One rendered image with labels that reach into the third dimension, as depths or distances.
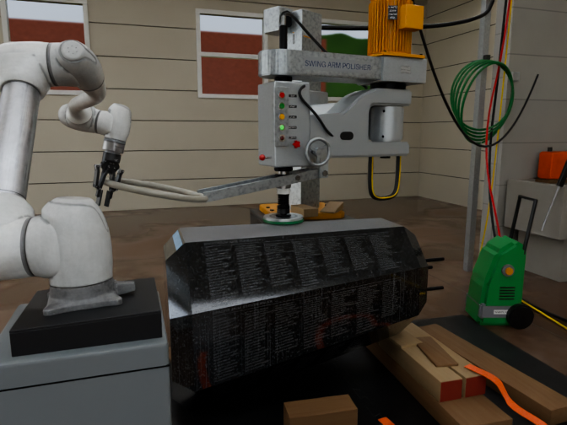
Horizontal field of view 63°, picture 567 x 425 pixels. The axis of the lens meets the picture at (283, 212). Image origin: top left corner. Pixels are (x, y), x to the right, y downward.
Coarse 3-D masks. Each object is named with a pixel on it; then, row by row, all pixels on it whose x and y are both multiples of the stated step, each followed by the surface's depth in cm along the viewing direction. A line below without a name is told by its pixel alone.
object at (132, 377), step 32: (0, 352) 105; (64, 352) 105; (96, 352) 106; (128, 352) 108; (160, 352) 111; (0, 384) 101; (32, 384) 103; (64, 384) 105; (96, 384) 107; (128, 384) 109; (160, 384) 112; (0, 416) 102; (32, 416) 104; (64, 416) 106; (96, 416) 108; (128, 416) 111; (160, 416) 113
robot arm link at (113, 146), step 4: (104, 140) 199; (108, 140) 197; (112, 140) 197; (116, 140) 198; (104, 144) 198; (108, 144) 197; (112, 144) 197; (116, 144) 198; (120, 144) 199; (124, 144) 202; (104, 148) 198; (108, 148) 197; (112, 148) 198; (116, 148) 199; (120, 148) 200; (108, 152) 199; (112, 152) 199; (116, 152) 199; (120, 152) 200
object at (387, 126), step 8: (376, 112) 260; (384, 112) 258; (392, 112) 257; (400, 112) 259; (376, 120) 261; (384, 120) 259; (392, 120) 258; (400, 120) 260; (376, 128) 262; (384, 128) 259; (392, 128) 259; (400, 128) 261; (376, 136) 262; (384, 136) 260; (392, 136) 260; (400, 136) 262
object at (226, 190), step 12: (312, 168) 257; (252, 180) 243; (264, 180) 233; (276, 180) 236; (288, 180) 239; (300, 180) 242; (204, 192) 221; (216, 192) 224; (228, 192) 226; (240, 192) 229
